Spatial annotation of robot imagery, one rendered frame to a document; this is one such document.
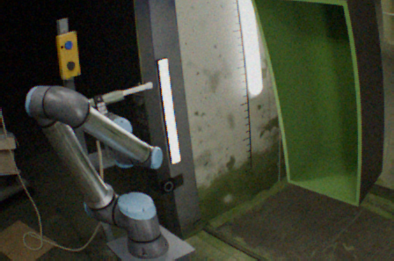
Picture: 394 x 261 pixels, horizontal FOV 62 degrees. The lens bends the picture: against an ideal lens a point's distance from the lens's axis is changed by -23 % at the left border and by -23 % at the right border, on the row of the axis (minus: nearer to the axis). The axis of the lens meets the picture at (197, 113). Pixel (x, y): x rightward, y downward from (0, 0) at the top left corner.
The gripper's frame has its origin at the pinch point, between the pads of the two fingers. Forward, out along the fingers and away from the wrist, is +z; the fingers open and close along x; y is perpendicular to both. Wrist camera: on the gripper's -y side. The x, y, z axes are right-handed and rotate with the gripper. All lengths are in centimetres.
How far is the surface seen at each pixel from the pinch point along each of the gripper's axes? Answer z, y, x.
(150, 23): 9, -35, 46
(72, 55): 23.6, -26.4, 0.7
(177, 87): 9, 6, 59
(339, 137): -61, 44, 130
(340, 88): -66, 8, 122
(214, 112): 10, 28, 84
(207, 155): 10, 54, 75
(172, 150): 7, 41, 49
